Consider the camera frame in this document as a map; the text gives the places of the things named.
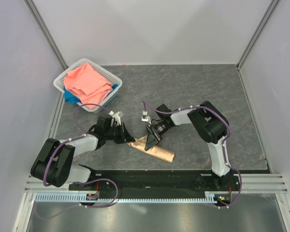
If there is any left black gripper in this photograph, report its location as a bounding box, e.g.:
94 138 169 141
105 122 135 145

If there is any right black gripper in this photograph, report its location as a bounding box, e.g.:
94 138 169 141
145 121 168 151

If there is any peach satin napkin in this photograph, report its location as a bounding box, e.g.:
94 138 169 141
127 136 175 163

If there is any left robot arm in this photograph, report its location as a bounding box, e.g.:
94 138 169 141
30 114 135 188

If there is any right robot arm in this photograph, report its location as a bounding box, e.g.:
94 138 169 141
145 101 232 190

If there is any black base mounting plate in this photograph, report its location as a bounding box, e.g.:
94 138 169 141
69 170 240 199

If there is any blue cloth in basket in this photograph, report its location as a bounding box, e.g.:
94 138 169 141
64 84 118 104

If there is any pink cloth in basket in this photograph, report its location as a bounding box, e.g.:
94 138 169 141
63 63 113 109

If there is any white plastic basket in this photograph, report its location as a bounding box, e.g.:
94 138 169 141
53 58 123 114

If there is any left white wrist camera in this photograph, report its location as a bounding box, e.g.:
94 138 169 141
108 111 124 125

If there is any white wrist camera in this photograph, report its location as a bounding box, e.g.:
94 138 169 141
141 111 151 123
108 111 124 125

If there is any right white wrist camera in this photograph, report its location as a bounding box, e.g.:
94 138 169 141
141 111 151 123

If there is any white slotted cable duct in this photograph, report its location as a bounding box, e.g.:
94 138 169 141
34 192 227 203

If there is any left aluminium frame post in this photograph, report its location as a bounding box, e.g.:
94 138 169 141
24 0 68 70

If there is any aluminium frame post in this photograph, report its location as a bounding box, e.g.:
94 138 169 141
24 0 68 70
236 0 281 71

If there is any right aluminium frame post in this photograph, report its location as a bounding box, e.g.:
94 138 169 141
236 0 281 71

